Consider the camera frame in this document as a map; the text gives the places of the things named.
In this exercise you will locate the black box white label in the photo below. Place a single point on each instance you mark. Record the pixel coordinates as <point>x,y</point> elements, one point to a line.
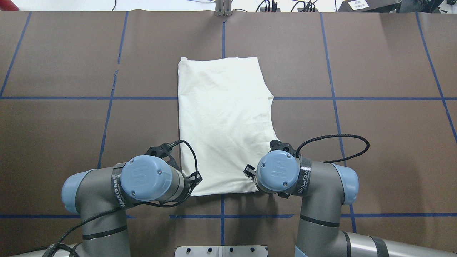
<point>370,6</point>

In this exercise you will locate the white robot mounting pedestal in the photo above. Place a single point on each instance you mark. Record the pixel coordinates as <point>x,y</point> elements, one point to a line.
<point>222,251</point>

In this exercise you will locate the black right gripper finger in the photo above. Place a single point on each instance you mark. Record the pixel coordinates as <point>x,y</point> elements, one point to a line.
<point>249,171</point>

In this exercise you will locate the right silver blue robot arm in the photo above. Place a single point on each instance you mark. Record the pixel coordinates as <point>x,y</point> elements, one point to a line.
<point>324,189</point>

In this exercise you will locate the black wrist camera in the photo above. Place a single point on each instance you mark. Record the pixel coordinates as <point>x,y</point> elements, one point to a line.
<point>163,151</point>
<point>286,147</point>

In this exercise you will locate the aluminium frame post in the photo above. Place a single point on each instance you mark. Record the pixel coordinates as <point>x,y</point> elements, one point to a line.
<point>223,8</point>

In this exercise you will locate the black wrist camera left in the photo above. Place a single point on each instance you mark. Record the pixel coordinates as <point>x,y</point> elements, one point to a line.
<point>163,151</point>

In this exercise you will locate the cream long-sleeve cat shirt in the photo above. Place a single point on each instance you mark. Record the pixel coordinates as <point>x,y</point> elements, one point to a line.
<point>225,116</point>

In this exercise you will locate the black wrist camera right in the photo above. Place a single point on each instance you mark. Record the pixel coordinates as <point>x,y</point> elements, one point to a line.
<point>286,147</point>

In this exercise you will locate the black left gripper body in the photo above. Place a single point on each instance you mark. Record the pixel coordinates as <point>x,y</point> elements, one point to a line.
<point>193,177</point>

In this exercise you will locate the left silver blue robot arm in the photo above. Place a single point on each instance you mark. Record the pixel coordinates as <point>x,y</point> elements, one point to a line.
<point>102,196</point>

